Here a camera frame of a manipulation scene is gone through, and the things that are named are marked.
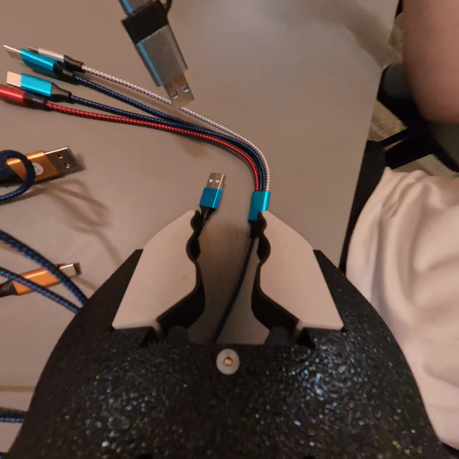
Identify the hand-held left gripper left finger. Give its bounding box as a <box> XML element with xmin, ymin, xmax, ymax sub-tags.
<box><xmin>112</xmin><ymin>210</ymin><xmax>206</xmax><ymax>338</ymax></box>

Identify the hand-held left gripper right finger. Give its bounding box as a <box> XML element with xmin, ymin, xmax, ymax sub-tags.
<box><xmin>251</xmin><ymin>211</ymin><xmax>345</xmax><ymax>341</ymax></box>

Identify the blue multi-head usb cable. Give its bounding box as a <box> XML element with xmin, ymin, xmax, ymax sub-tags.
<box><xmin>0</xmin><ymin>45</ymin><xmax>272</xmax><ymax>343</ymax></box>

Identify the black hub cable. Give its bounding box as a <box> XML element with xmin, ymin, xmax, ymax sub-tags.
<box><xmin>120</xmin><ymin>0</ymin><xmax>196</xmax><ymax>108</ymax></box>

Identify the black office chair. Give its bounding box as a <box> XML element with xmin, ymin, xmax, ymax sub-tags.
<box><xmin>375</xmin><ymin>63</ymin><xmax>459</xmax><ymax>171</ymax></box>

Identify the orange plug blue braided cable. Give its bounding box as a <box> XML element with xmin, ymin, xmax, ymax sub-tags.
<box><xmin>0</xmin><ymin>145</ymin><xmax>87</xmax><ymax>298</ymax></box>

